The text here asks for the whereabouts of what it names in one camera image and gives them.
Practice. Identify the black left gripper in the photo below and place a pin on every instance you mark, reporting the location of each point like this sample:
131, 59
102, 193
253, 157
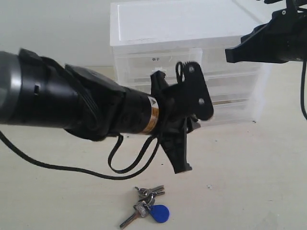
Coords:
181, 106

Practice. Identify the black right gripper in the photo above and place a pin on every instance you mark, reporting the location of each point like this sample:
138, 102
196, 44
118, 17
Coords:
283, 39

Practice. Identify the key bunch with blue fob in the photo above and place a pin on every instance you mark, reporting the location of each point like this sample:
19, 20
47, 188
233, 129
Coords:
146, 206

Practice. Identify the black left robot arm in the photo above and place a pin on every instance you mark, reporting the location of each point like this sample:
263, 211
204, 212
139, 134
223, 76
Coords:
37, 91

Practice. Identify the white translucent drawer cabinet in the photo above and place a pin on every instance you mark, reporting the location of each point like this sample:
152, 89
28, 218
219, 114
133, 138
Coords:
151, 26

